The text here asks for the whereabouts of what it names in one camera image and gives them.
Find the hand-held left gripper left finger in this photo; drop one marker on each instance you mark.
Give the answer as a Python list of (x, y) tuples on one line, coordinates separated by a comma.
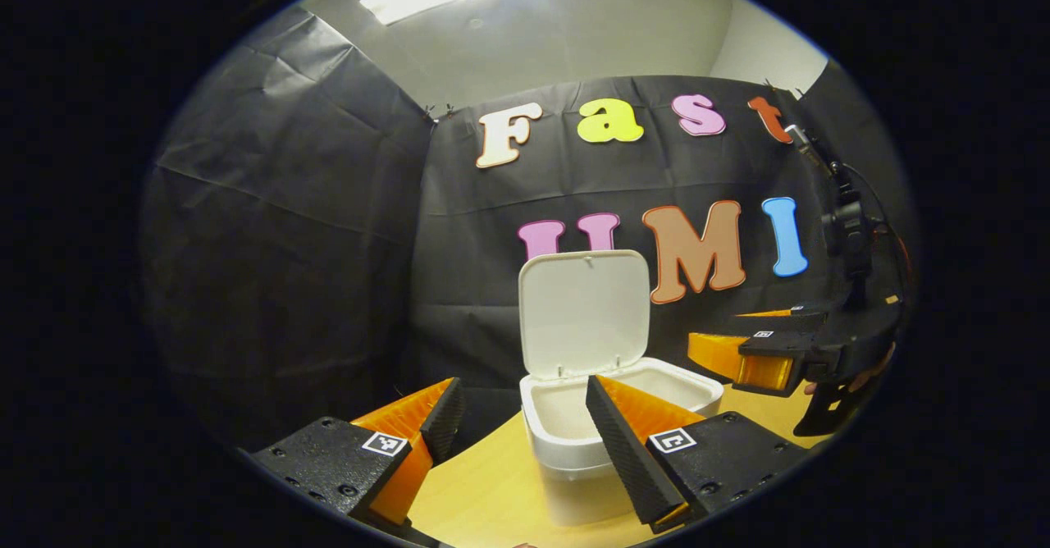
[(447, 421)]

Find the white desktop garbage bin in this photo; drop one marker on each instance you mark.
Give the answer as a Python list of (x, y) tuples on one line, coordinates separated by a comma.
[(582, 310)]

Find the wooden desktop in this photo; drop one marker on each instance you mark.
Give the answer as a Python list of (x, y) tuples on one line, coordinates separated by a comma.
[(492, 490)]

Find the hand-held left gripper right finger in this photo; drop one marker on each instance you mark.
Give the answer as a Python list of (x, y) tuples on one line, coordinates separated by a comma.
[(611, 441)]

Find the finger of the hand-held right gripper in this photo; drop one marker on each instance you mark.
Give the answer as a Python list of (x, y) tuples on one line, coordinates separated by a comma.
[(800, 321), (779, 351)]

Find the black backdrop cloth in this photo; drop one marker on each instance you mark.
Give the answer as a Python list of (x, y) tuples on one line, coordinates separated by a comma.
[(287, 244)]

